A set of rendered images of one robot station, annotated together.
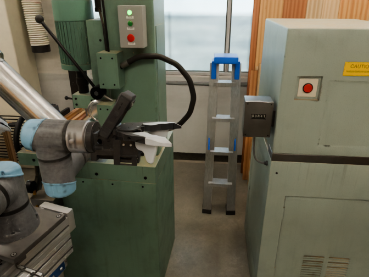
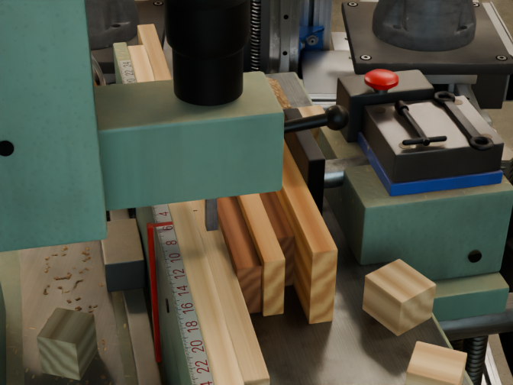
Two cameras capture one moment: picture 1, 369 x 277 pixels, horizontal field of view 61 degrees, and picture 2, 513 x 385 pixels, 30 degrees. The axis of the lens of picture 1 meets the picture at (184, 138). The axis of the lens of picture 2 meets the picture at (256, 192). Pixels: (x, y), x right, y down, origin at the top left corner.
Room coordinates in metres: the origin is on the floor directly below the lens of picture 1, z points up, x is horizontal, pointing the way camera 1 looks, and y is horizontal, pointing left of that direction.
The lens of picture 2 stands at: (2.14, 0.31, 1.40)
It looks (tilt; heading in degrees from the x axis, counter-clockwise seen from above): 34 degrees down; 158
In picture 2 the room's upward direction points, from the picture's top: 1 degrees clockwise
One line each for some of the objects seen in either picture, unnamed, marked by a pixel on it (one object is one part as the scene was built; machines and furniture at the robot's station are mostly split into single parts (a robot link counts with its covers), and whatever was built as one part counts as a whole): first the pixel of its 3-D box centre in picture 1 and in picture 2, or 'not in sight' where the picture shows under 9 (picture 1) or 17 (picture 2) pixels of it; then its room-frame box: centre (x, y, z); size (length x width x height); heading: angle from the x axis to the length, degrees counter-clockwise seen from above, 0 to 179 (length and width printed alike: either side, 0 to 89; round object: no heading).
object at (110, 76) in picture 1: (111, 69); not in sight; (1.36, 0.32, 1.23); 0.09 x 0.08 x 0.15; 81
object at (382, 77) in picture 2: not in sight; (381, 79); (1.48, 0.69, 1.02); 0.03 x 0.03 x 0.01
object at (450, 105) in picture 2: not in sight; (462, 119); (1.54, 0.73, 1.00); 0.10 x 0.02 x 0.01; 171
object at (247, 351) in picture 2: not in sight; (185, 171); (1.41, 0.53, 0.92); 0.60 x 0.02 x 0.04; 171
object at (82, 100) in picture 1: (88, 101); (183, 146); (1.54, 0.49, 1.03); 0.14 x 0.07 x 0.09; 81
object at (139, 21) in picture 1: (133, 26); not in sight; (1.36, 0.21, 1.40); 0.10 x 0.06 x 0.16; 81
